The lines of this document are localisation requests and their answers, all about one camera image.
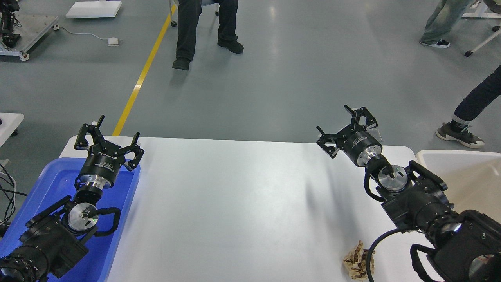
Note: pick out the white floor platform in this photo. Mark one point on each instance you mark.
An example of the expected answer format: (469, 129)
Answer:
(94, 9)

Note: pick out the metal cart with robot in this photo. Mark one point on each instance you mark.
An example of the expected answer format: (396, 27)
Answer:
(19, 33)

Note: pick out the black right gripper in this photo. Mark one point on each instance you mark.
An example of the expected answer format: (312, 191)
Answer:
(361, 146)

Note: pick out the beige plastic bin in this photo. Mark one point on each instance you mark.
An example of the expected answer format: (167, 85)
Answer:
(473, 178)

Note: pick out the person in grey jeans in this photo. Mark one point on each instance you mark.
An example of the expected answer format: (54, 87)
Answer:
(446, 14)

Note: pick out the person in dark jeans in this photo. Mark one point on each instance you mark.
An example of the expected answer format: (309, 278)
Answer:
(469, 109)

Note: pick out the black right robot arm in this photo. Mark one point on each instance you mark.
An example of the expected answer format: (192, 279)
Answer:
(466, 245)

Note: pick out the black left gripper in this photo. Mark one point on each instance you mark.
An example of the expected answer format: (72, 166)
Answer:
(101, 163)

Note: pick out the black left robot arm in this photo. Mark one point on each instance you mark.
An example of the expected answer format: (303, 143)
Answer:
(54, 241)

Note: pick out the blue plastic bin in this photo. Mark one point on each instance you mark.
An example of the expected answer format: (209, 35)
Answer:
(57, 181)

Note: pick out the white side table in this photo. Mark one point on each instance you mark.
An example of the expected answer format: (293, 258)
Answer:
(9, 124)

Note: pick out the white rolling chair base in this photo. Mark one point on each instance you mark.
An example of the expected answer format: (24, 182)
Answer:
(490, 11)

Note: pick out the person in black trousers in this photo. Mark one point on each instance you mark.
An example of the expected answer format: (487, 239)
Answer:
(188, 18)

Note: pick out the brown paper ball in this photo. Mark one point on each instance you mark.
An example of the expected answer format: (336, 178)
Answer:
(355, 262)

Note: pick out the white power strip with cable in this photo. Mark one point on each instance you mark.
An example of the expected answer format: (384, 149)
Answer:
(110, 41)

